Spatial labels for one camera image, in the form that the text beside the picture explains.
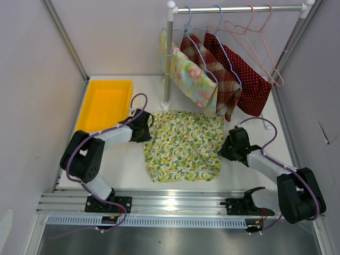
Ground lemon print cloth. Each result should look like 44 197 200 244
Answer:
143 110 224 183

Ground red polka dot skirt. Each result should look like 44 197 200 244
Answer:
203 32 271 117

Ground pink wire hanger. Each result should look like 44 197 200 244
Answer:
244 3 285 87
224 4 275 84

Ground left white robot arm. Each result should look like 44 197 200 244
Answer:
60 109 154 214

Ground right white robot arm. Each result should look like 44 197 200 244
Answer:
218 126 327 224

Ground red plaid skirt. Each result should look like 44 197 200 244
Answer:
180 33 242 122

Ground pastel floral skirt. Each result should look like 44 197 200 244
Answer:
169 43 218 116

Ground yellow plastic tray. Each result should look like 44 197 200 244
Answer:
75 80 133 133

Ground metal clothes rack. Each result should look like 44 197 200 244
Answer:
160 0 325 111

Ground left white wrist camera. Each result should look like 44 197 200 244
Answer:
130 107 139 117

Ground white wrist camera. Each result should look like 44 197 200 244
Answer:
235 122 243 128
130 107 139 117

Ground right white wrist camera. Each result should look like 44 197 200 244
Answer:
235 122 243 128

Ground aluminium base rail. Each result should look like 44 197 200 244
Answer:
36 189 279 218

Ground blue wire hanger left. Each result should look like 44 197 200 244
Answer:
172 6 218 86

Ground blue wire hanger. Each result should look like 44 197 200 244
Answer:
172 6 218 86
213 5 242 87

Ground white slotted cable duct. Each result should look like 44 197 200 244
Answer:
46 214 259 229

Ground blue wire hanger right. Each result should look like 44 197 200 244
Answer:
213 5 242 87

